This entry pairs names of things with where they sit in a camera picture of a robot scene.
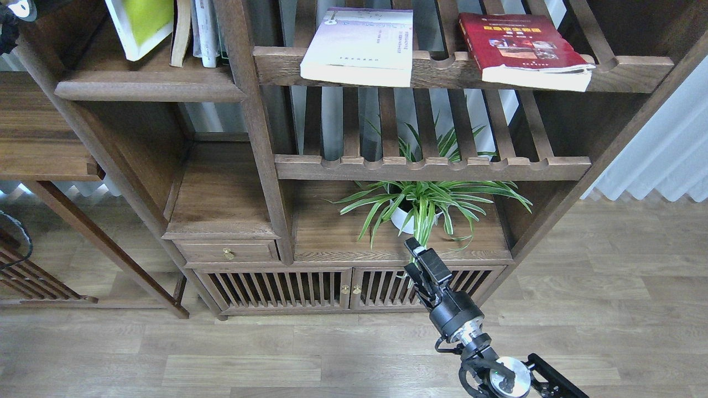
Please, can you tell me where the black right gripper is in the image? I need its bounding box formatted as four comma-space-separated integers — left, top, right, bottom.
404, 238, 485, 341

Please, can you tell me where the red paperback book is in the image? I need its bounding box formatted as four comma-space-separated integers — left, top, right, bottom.
459, 13, 595, 92

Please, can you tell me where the yellow green paperback book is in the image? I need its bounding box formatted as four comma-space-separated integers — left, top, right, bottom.
106, 1, 174, 61

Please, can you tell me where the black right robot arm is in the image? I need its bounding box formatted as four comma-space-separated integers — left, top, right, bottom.
404, 238, 587, 397

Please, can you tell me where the green spider plant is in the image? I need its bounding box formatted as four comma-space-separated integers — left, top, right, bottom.
326, 113, 533, 300

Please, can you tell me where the white plant pot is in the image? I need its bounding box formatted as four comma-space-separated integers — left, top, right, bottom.
389, 199, 443, 240

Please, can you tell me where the brass drawer knob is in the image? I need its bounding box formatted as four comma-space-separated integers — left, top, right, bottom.
222, 248, 235, 260

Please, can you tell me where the dark wooden bookshelf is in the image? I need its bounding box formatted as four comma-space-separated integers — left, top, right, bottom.
13, 1, 706, 319

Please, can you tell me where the white lavender paperback book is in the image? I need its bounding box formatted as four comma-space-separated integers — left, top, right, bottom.
299, 7, 414, 87

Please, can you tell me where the white curtain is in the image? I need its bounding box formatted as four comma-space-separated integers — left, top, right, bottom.
581, 59, 707, 202

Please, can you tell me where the dark green upright book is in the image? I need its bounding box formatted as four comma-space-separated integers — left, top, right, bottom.
217, 22, 230, 65

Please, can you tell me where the white upright book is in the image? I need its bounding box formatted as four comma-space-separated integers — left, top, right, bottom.
191, 1, 220, 68

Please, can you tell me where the tan upright book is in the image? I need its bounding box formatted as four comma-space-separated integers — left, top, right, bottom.
170, 0, 192, 67

